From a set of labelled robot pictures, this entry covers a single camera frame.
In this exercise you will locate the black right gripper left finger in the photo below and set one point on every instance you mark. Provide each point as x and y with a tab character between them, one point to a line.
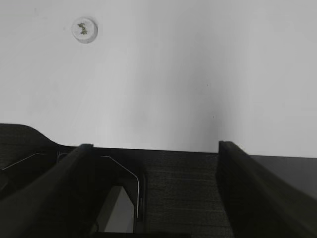
19	210

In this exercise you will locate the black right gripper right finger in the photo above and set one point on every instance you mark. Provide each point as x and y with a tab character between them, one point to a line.
258	203

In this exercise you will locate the white bottle cap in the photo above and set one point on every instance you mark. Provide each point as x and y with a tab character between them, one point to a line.
84	30

